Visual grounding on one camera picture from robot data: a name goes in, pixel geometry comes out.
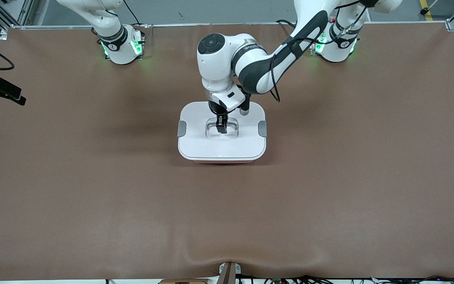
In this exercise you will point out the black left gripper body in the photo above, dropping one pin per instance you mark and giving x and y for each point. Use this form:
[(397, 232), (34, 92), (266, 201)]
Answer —
[(214, 107)]

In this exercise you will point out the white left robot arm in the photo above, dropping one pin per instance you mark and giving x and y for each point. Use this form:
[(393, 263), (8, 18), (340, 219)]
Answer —
[(219, 63)]

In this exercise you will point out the brown table mat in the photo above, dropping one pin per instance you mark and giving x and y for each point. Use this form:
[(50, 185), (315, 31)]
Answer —
[(227, 217)]

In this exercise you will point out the metal table clamp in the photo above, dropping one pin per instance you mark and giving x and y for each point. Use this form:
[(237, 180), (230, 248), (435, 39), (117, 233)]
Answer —
[(229, 273)]

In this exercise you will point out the silver table edge rail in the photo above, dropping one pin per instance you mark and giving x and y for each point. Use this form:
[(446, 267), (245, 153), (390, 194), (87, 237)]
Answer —
[(227, 23)]

